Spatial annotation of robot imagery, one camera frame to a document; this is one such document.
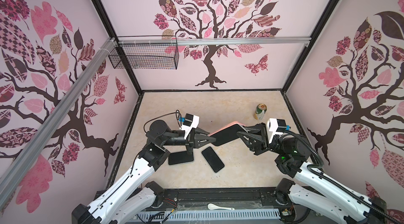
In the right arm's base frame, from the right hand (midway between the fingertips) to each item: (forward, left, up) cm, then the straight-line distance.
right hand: (239, 133), depth 50 cm
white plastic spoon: (-15, +9, -41) cm, 45 cm away
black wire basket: (+62, +47, -7) cm, 78 cm away
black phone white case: (+8, +26, -42) cm, 51 cm away
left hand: (+1, +8, -7) cm, 11 cm away
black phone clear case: (+7, +7, -41) cm, 42 cm away
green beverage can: (+34, -23, -33) cm, 53 cm away
